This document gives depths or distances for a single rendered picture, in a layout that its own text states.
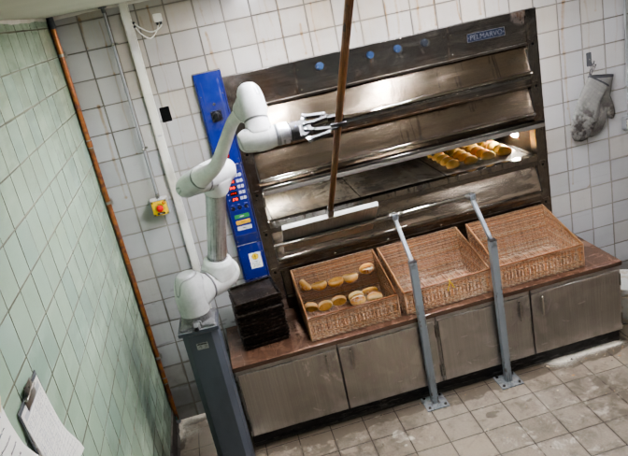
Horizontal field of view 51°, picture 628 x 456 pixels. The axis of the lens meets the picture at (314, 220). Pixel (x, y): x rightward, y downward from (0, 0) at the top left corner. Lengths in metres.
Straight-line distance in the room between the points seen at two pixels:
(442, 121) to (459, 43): 0.48
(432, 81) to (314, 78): 0.73
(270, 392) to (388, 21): 2.27
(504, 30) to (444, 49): 0.39
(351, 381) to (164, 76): 2.06
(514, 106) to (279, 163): 1.53
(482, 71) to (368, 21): 0.79
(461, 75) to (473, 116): 0.27
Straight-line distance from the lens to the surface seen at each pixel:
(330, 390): 4.02
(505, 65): 4.35
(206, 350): 3.48
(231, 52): 3.89
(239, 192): 3.99
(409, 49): 4.12
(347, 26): 2.23
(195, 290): 3.35
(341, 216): 3.66
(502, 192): 4.50
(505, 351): 4.22
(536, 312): 4.27
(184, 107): 3.91
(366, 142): 4.10
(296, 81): 3.97
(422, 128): 4.19
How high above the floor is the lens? 2.49
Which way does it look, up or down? 19 degrees down
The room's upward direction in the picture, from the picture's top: 12 degrees counter-clockwise
